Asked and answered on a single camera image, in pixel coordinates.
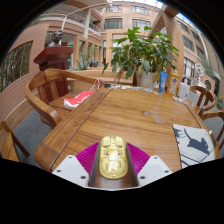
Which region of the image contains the yellow computer mouse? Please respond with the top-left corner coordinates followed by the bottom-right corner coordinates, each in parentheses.
top-left (98, 135), bottom-right (129, 180)

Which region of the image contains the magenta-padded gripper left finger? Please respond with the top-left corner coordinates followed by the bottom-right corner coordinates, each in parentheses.
top-left (52, 142), bottom-right (102, 188)

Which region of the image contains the white stone sculpture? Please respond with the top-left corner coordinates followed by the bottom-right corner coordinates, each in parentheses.
top-left (196, 63), bottom-right (206, 85)

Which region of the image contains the red and white bag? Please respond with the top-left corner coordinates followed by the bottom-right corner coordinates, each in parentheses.
top-left (63, 90), bottom-right (96, 111)

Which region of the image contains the dark red wooden pedestal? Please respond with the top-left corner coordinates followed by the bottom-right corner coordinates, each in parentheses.
top-left (33, 46), bottom-right (74, 101)

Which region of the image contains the blue tube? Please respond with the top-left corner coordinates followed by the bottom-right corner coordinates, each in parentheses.
top-left (158, 70), bottom-right (169, 95)

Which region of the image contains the green potted plant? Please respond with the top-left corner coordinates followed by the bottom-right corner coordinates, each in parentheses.
top-left (102, 26), bottom-right (180, 90)

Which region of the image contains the yellow liquid bottle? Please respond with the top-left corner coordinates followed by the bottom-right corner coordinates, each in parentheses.
top-left (167, 70), bottom-right (181, 98)

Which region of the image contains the white cat-print mouse pad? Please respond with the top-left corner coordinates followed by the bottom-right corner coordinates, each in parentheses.
top-left (172, 123), bottom-right (216, 170)

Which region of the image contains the dark bust statue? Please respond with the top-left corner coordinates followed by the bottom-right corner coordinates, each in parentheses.
top-left (47, 30), bottom-right (64, 48)

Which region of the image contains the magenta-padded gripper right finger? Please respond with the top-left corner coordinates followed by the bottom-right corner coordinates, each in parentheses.
top-left (125, 142), bottom-right (174, 188)

